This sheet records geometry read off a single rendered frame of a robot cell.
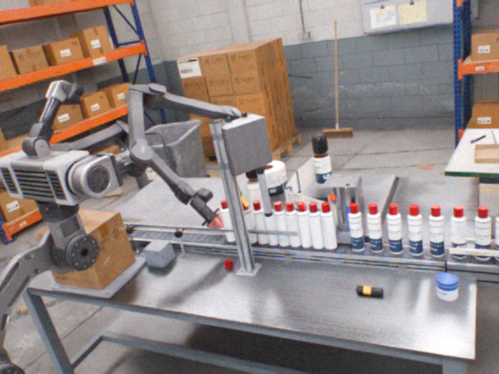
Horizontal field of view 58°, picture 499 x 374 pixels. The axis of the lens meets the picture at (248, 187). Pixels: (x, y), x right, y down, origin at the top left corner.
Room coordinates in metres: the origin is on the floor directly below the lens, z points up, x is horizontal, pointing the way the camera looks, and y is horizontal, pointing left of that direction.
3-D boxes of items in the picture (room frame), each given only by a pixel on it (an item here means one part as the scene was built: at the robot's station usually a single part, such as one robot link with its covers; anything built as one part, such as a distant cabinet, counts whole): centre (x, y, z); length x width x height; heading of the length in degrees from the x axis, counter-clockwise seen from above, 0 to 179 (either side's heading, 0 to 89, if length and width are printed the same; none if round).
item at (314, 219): (1.68, -0.25, 0.98); 0.05 x 0.05 x 0.20
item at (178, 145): (4.57, 0.76, 0.48); 0.89 x 0.63 x 0.96; 162
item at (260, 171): (1.67, -0.06, 1.18); 0.04 x 0.04 x 0.21
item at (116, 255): (1.91, 0.79, 0.99); 0.30 x 0.24 x 0.27; 59
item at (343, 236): (1.71, -0.38, 1.01); 0.14 x 0.13 x 0.26; 60
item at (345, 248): (1.84, 0.03, 0.86); 1.65 x 0.08 x 0.04; 60
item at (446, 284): (1.27, -0.60, 0.87); 0.07 x 0.07 x 0.07
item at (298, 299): (2.07, 0.05, 0.82); 2.10 x 1.31 x 0.02; 60
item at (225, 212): (1.89, 0.12, 0.98); 0.05 x 0.05 x 0.20
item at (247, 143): (1.71, -0.02, 1.38); 0.17 x 0.10 x 0.19; 115
